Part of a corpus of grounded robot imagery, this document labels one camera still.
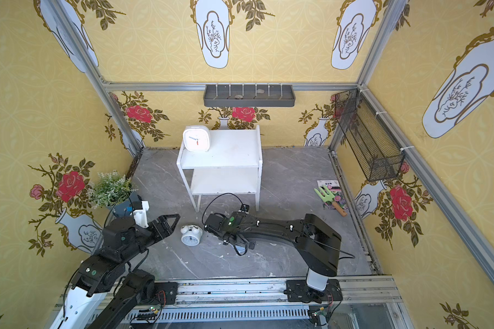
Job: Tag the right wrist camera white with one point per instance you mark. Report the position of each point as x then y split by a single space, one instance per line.
245 208

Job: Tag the pink seed packet card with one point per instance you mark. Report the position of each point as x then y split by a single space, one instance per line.
335 187

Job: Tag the white two-tier metal shelf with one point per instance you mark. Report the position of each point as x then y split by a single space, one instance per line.
233 164

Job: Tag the potted plant in grey pot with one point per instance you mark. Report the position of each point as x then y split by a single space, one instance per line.
115 192

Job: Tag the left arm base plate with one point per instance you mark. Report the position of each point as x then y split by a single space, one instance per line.
164 293

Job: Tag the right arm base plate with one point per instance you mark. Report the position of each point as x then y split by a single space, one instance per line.
299 291

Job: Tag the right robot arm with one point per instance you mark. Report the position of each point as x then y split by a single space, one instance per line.
316 242

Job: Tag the white twin-bell alarm clock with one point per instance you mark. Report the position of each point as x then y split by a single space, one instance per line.
191 235

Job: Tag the green garden fork tool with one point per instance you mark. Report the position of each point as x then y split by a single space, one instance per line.
328 197

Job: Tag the black wire mesh basket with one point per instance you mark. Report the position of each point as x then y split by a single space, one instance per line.
378 154

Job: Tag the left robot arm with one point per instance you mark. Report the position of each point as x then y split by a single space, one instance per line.
105 288

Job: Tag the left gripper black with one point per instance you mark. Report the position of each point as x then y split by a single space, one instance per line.
154 227

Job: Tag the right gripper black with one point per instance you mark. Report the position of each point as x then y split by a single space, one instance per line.
213 223

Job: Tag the grey wall tray with hooks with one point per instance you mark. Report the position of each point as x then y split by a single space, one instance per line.
249 95

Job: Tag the white square alarm clock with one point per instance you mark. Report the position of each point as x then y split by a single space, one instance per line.
197 138

